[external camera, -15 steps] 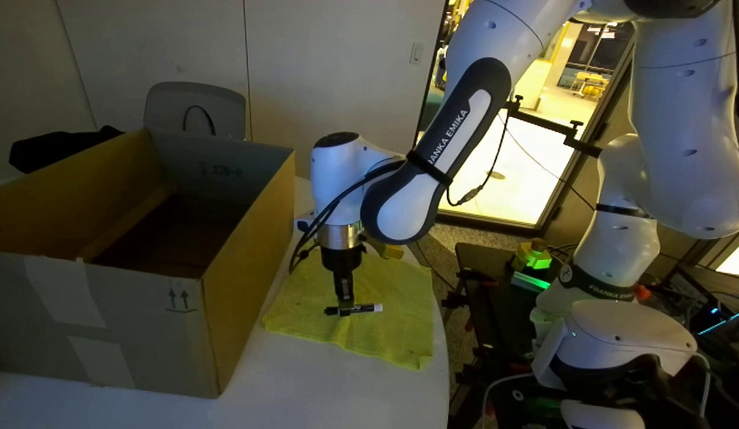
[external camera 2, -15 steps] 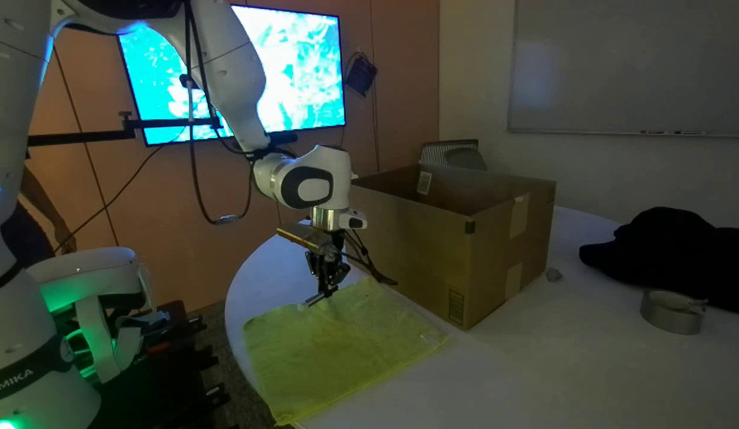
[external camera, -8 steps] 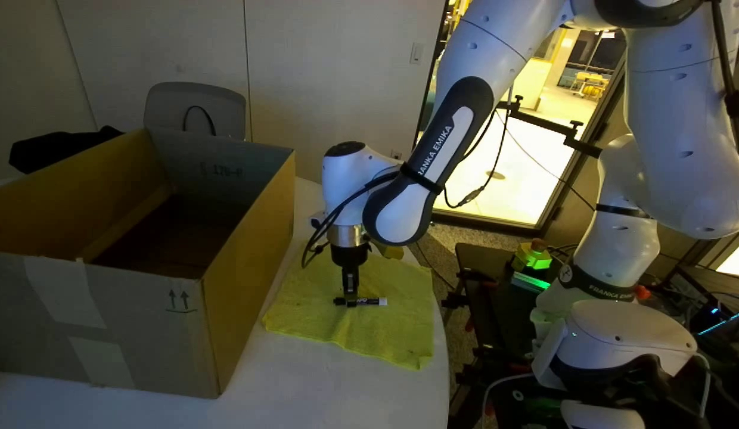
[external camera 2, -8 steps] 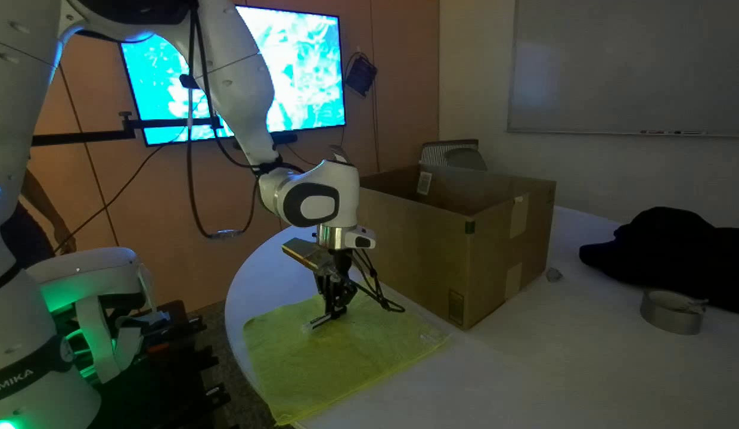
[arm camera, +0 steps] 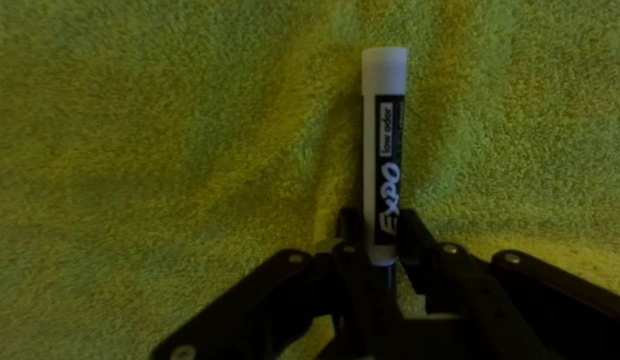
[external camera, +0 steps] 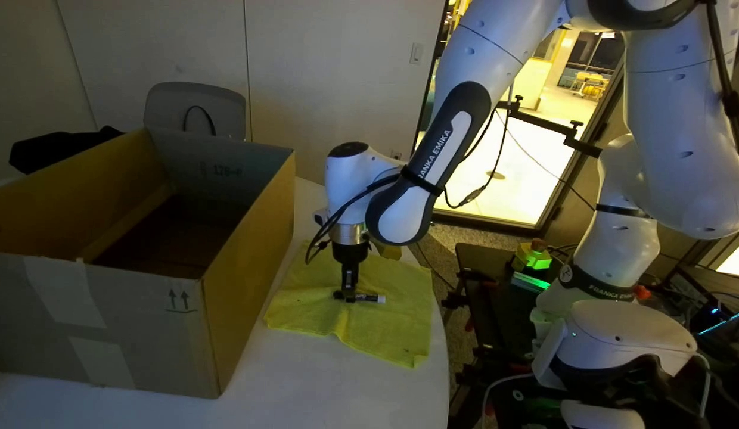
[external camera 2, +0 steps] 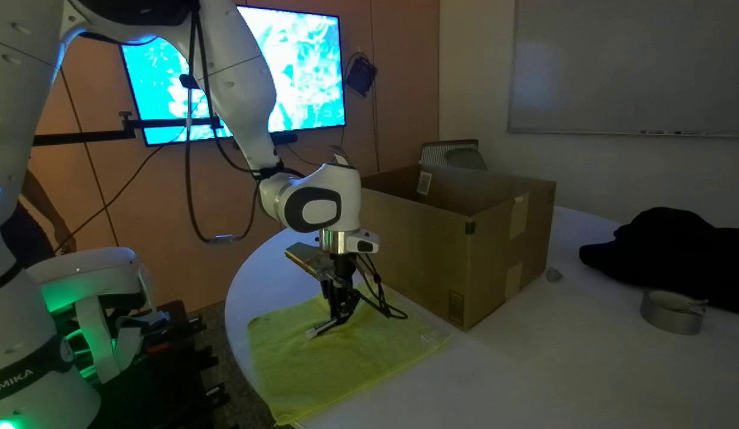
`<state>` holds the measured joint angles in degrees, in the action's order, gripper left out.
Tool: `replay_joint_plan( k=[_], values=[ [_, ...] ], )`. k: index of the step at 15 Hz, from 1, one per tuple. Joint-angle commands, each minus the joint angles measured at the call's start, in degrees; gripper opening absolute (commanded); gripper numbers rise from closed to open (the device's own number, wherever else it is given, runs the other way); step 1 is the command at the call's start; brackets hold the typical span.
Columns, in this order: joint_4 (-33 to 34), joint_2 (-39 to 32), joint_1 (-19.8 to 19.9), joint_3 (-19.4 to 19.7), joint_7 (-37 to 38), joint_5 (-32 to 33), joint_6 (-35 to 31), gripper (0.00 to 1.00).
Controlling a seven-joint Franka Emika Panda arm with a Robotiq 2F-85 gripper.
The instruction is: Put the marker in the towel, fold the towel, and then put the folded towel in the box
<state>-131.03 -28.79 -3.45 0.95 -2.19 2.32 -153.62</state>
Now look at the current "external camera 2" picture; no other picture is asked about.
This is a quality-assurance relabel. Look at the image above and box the black device on wall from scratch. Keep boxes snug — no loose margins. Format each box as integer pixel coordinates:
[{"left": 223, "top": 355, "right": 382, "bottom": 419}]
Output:
[{"left": 346, "top": 54, "right": 376, "bottom": 96}]

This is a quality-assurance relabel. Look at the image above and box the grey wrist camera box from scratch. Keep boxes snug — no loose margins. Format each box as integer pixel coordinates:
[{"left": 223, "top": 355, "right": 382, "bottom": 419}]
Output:
[{"left": 285, "top": 244, "right": 334, "bottom": 281}]

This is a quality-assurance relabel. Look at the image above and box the grey tape roll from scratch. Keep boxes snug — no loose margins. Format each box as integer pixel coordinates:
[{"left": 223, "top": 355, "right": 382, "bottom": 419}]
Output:
[{"left": 638, "top": 288, "right": 707, "bottom": 336}]

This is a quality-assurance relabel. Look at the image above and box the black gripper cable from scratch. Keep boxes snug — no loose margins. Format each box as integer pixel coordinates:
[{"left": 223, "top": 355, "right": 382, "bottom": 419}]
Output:
[{"left": 352, "top": 251, "right": 410, "bottom": 323}]

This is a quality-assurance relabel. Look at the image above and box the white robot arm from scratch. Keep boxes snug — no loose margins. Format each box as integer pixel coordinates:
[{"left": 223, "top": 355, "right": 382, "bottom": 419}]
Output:
[{"left": 0, "top": 0, "right": 378, "bottom": 429}]

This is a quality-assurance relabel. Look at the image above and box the small grey object on table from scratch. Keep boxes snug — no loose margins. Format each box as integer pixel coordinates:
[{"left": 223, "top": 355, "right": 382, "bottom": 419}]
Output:
[{"left": 543, "top": 268, "right": 563, "bottom": 284}]

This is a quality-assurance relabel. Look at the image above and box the black hanging arm cable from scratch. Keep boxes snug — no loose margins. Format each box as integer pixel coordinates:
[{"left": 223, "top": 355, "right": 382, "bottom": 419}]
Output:
[{"left": 180, "top": 15, "right": 265, "bottom": 246}]

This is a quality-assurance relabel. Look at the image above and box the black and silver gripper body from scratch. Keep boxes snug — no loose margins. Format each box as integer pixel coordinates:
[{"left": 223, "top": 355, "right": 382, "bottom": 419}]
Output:
[{"left": 320, "top": 228, "right": 378, "bottom": 306}]

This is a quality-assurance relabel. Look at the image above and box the wall-mounted display screen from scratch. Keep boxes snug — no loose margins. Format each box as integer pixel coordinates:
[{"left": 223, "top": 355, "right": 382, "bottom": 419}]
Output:
[{"left": 121, "top": 7, "right": 346, "bottom": 147}]

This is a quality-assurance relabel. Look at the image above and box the black garment on table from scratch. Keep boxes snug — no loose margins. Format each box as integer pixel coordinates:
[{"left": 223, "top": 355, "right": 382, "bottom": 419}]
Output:
[{"left": 580, "top": 207, "right": 739, "bottom": 314}]

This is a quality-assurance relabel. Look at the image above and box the grey chair behind box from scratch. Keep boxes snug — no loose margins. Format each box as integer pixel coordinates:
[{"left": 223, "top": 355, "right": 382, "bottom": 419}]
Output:
[{"left": 419, "top": 141, "right": 487, "bottom": 169}]

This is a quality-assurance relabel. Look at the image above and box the yellow-green microfiber towel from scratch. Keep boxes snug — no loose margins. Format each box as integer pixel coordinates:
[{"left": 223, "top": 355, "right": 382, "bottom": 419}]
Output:
[{"left": 247, "top": 299, "right": 447, "bottom": 424}]

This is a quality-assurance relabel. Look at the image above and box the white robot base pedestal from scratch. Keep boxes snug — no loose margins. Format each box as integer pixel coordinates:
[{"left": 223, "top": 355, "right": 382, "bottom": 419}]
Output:
[{"left": 29, "top": 249, "right": 147, "bottom": 383}]

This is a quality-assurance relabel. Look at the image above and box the white wall whiteboard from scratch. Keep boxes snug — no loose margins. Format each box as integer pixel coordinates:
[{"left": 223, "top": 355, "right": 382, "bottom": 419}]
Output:
[{"left": 507, "top": 0, "right": 739, "bottom": 139}]

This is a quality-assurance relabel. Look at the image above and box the brown cardboard box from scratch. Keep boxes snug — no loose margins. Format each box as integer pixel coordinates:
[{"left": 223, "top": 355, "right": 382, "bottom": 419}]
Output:
[{"left": 361, "top": 166, "right": 554, "bottom": 329}]

